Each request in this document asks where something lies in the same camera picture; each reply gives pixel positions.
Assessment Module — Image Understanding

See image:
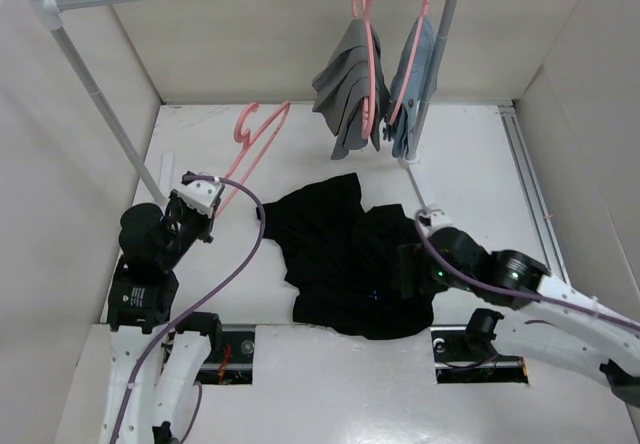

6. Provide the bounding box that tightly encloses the pink plastic hanger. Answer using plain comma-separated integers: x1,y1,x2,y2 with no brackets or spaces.
224,100,292,185

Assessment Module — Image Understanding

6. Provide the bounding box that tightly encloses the black t shirt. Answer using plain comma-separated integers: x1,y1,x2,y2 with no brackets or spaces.
259,173,434,340

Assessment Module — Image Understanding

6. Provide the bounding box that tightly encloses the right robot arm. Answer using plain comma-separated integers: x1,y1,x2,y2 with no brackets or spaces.
396,227,639,407

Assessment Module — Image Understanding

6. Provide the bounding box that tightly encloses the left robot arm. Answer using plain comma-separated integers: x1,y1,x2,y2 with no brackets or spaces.
99,183,224,443

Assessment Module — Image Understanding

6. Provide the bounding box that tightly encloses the light blue shirt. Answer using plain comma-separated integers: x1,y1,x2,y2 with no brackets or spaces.
384,17,436,158

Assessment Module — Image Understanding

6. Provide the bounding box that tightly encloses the grey shirt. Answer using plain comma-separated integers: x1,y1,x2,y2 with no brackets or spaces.
312,19,390,160

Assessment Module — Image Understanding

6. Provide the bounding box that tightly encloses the pink hanger with grey shirt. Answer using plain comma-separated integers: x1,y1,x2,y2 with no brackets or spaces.
351,0,376,139

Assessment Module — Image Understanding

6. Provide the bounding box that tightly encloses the pink hanger with blue shirt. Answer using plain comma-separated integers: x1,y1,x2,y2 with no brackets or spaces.
387,0,431,126

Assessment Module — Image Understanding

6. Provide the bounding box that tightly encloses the metal clothes rack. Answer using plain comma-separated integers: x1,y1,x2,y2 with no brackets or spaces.
27,0,458,209

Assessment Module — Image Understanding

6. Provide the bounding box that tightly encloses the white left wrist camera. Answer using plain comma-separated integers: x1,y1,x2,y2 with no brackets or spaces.
175,171,225,218

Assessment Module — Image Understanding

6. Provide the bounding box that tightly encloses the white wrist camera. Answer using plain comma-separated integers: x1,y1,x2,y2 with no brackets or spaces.
416,208,453,230
175,171,225,218

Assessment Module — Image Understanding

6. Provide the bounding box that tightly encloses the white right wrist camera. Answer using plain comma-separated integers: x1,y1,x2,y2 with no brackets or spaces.
416,208,453,230

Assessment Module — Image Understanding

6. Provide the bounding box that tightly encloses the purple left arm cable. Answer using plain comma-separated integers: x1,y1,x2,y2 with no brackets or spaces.
107,173,266,444

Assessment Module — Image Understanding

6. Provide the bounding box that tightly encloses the aluminium rail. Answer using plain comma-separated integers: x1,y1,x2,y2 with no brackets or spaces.
498,105,569,281

